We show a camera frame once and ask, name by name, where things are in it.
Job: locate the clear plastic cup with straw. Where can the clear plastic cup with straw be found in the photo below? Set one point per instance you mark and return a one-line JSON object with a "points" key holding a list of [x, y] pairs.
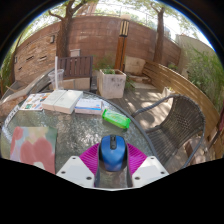
{"points": [[56, 79]]}

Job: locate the dark wooden slatted chair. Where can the dark wooden slatted chair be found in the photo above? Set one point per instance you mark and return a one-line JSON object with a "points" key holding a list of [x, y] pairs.
{"points": [[76, 66]]}

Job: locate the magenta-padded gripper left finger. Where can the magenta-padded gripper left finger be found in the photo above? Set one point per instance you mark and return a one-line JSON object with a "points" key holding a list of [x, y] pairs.
{"points": [[75, 171]]}

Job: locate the wooden slatted fence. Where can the wooden slatted fence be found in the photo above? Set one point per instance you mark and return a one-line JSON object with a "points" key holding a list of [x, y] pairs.
{"points": [[173, 78]]}

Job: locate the colourful printed magazine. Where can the colourful printed magazine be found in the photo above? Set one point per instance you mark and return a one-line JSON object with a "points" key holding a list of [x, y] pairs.
{"points": [[33, 101]]}

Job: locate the white number plate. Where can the white number plate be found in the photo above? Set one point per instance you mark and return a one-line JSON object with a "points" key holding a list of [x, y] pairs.
{"points": [[10, 115]]}

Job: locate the beige stone block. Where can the beige stone block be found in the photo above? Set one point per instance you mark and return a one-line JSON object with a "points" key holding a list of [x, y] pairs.
{"points": [[135, 65]]}

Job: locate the blue computer mouse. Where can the blue computer mouse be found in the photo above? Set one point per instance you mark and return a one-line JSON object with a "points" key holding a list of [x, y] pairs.
{"points": [[113, 155]]}

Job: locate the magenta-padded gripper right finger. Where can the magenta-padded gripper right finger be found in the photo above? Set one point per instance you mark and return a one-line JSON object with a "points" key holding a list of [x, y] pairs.
{"points": [[150, 171]]}

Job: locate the white wall utility box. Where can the white wall utility box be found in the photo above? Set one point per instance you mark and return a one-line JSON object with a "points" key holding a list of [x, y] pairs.
{"points": [[75, 52]]}

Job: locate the slim leaning tree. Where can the slim leaning tree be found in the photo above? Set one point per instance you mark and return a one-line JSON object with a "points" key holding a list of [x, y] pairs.
{"points": [[160, 36]]}

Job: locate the white square concrete planter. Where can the white square concrete planter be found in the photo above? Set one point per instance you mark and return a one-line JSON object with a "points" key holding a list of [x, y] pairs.
{"points": [[111, 85]]}

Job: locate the raised stone basin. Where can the raised stone basin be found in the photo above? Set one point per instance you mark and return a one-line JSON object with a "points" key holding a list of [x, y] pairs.
{"points": [[23, 91]]}

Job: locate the green wet wipes pack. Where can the green wet wipes pack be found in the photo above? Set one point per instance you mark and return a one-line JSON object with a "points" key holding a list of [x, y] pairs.
{"points": [[116, 119]]}

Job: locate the small white planter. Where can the small white planter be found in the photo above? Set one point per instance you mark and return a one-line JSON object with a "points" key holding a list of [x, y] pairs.
{"points": [[168, 92]]}

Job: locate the tall wooden lamp post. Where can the tall wooden lamp post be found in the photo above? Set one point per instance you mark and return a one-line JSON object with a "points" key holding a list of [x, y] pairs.
{"points": [[121, 46]]}

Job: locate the black wall lamp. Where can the black wall lamp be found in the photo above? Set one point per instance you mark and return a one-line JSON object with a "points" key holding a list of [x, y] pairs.
{"points": [[52, 39], [15, 59]]}

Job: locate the blue and white flat box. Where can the blue and white flat box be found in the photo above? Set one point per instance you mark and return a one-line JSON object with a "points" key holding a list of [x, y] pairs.
{"points": [[88, 106]]}

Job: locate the grey wicker armchair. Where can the grey wicker armchair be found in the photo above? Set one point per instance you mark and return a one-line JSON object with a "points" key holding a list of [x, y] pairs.
{"points": [[181, 123]]}

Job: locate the large forked tree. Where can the large forked tree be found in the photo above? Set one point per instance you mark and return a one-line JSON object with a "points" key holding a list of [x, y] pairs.
{"points": [[63, 36]]}

